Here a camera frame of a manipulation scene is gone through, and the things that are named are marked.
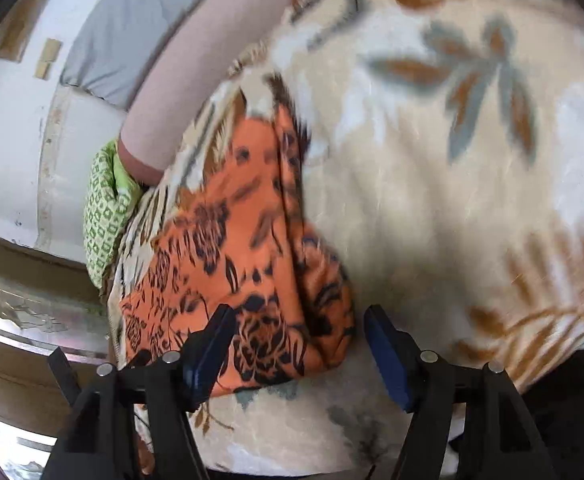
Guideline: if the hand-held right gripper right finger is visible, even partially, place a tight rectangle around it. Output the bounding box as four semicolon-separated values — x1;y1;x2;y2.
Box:
363;305;559;480

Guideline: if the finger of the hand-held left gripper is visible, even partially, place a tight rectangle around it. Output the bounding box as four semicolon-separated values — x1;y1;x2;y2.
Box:
46;347;81;402

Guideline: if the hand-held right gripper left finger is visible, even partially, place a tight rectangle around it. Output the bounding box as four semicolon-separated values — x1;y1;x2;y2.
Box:
39;304;239;480

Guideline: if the orange black floral shirt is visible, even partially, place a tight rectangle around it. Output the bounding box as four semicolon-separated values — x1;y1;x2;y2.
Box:
116;107;357;393

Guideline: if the wooden door with glass panel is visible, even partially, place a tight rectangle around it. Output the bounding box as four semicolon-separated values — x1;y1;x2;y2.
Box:
0;230;117;480

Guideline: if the green checkered quilt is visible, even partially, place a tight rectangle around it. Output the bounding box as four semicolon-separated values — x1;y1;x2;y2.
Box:
82;139;145;288

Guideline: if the cream leaf-print blanket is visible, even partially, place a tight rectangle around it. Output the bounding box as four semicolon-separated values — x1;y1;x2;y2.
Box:
99;0;584;476

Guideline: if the pink padded bolster cushion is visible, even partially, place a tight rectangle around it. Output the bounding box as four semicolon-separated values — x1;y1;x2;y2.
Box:
119;0;319;183

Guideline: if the grey pillow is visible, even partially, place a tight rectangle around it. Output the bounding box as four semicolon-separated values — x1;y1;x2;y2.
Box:
59;0;247;111

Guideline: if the small beige wall switch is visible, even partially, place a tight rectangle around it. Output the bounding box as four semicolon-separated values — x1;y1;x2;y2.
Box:
34;37;62;81

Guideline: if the large beige wall switch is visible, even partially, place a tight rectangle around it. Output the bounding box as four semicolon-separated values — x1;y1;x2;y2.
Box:
0;0;55;61

